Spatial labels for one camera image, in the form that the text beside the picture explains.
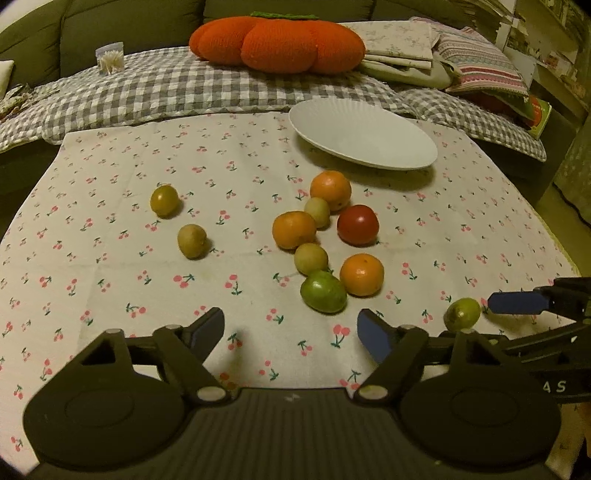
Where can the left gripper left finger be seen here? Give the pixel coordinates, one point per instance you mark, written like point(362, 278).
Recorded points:
point(181, 353)

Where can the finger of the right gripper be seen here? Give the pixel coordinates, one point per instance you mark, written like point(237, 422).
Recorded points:
point(519, 303)

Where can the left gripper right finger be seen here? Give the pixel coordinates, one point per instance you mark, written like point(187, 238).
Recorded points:
point(400, 356)

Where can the small green fruit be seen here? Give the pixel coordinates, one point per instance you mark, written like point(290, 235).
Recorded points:
point(462, 314)

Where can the orange tangerine bottom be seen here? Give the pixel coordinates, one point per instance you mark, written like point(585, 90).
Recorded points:
point(362, 275)

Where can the orange tangerine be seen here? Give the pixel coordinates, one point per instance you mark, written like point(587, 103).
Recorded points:
point(333, 187)
point(362, 275)
point(293, 228)

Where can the large green tomato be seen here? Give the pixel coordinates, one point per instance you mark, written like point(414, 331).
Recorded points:
point(324, 293)

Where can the brown kiwi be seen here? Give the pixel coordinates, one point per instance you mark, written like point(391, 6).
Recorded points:
point(192, 241)

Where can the small yellow-green fruit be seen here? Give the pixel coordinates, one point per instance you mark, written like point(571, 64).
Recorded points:
point(310, 257)
point(319, 210)

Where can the red tomato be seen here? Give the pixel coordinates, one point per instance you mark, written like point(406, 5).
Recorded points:
point(358, 225)

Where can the olive green fruit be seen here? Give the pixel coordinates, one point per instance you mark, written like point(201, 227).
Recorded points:
point(164, 201)

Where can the orange tangerine top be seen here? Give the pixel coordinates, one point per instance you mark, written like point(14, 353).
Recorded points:
point(333, 187)

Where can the cherry print tablecloth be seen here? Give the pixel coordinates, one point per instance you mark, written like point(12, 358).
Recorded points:
point(85, 253)

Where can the book with red cover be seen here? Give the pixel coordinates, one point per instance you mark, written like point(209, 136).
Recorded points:
point(536, 116)

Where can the white ribbed plate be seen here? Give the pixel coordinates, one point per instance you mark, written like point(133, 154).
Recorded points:
point(364, 134)

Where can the striped patterned pillow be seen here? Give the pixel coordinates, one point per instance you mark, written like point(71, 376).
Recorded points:
point(480, 66)

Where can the grey checkered blanket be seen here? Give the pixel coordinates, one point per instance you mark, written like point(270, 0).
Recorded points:
point(171, 82)

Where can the folded floral beige bedding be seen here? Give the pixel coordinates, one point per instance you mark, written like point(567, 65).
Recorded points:
point(404, 52)

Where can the clear cotton swab box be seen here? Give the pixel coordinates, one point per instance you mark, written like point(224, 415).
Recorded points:
point(110, 58)

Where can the floral fabric at sofa edge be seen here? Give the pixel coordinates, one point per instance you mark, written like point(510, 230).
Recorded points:
point(18, 99)

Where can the red pumpkin plush cushion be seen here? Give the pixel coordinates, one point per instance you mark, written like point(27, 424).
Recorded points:
point(279, 45)

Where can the small white embroidered pillow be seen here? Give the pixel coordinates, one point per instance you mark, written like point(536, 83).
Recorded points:
point(6, 68)

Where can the dark grey sofa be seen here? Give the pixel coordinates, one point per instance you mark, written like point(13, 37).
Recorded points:
point(48, 40)

